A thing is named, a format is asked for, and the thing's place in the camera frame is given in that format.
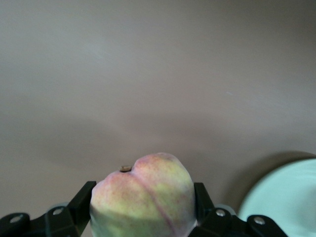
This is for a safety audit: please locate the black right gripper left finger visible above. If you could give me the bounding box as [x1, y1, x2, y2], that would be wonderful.
[0, 181, 97, 237]

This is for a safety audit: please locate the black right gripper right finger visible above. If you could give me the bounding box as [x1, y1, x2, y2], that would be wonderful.
[189, 182, 288, 237]

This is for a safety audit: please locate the yellow pink peach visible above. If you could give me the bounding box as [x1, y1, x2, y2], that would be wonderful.
[89, 152, 198, 237]

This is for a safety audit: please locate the pale green round plate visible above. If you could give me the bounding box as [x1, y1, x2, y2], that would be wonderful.
[238, 158, 316, 237]

